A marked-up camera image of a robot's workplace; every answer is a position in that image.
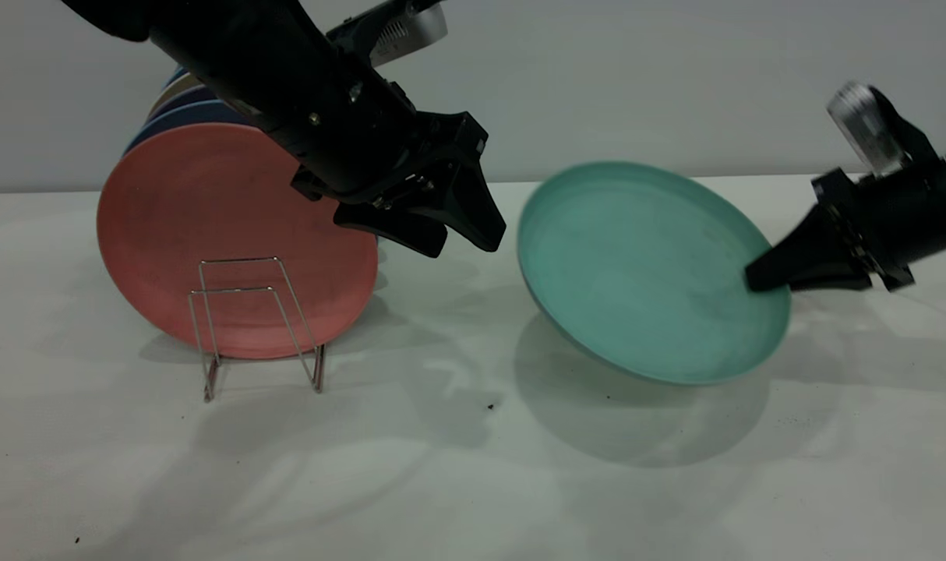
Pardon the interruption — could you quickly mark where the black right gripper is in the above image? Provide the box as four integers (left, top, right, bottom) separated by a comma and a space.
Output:
746, 168, 946, 293

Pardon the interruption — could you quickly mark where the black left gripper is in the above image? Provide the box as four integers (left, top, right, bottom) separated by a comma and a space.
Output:
286, 78, 507, 258

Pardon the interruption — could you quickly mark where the green plate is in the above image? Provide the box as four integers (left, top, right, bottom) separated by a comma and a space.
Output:
517, 161, 792, 386

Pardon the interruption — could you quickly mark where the pink red plate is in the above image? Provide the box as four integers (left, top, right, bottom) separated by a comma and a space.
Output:
97, 122, 379, 361

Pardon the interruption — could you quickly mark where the dark purple plate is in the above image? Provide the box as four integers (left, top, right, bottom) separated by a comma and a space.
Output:
147, 86, 221, 119

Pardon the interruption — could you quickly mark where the beige plate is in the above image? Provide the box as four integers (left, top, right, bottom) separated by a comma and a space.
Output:
147, 74, 205, 118

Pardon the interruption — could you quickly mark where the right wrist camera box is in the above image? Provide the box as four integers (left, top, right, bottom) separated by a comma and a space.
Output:
826, 82, 945, 178

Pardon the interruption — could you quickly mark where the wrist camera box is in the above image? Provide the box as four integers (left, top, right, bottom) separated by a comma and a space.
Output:
325, 0, 449, 67
826, 82, 945, 178

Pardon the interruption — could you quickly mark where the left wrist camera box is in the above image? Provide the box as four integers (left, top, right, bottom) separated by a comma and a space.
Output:
325, 0, 449, 67

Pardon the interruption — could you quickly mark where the metal wire plate rack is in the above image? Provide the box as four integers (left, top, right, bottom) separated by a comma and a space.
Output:
189, 257, 326, 403

